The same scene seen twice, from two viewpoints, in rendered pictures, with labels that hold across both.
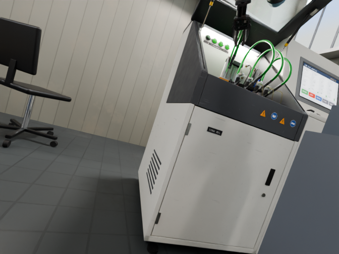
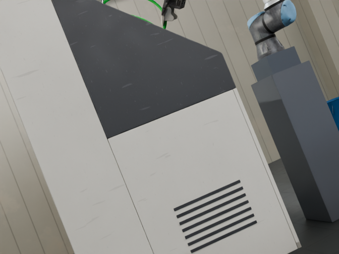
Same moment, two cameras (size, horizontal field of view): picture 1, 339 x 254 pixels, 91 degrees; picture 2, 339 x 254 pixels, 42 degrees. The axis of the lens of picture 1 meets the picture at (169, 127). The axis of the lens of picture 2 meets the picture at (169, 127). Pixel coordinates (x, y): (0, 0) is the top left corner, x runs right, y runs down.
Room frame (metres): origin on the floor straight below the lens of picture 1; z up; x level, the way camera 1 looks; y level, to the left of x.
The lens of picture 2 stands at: (0.98, 1.82, 0.71)
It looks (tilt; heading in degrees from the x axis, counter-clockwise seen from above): 1 degrees up; 274
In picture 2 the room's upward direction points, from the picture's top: 22 degrees counter-clockwise
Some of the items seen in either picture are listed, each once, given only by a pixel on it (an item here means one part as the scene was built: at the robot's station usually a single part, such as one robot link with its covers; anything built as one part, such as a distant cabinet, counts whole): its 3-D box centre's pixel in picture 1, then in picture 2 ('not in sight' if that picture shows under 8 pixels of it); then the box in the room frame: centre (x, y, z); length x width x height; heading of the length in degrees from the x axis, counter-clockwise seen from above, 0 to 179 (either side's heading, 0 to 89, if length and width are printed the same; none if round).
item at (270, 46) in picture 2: not in sight; (268, 47); (0.50, -0.59, 0.95); 0.15 x 0.15 x 0.10
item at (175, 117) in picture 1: (202, 172); (192, 196); (1.16, -0.32, 0.39); 0.70 x 0.58 x 0.79; 104
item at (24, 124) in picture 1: (35, 88); not in sight; (1.68, 1.42, 0.53); 0.68 x 0.68 x 1.06
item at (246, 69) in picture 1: (247, 78); not in sight; (1.44, -0.50, 1.20); 0.13 x 0.03 x 0.31; 104
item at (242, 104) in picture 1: (251, 110); not in sight; (0.90, -0.39, 0.87); 0.62 x 0.04 x 0.16; 104
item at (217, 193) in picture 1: (226, 185); not in sight; (0.88, -0.39, 0.44); 0.65 x 0.02 x 0.68; 104
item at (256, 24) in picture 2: not in sight; (261, 26); (0.49, -0.59, 1.07); 0.13 x 0.12 x 0.14; 136
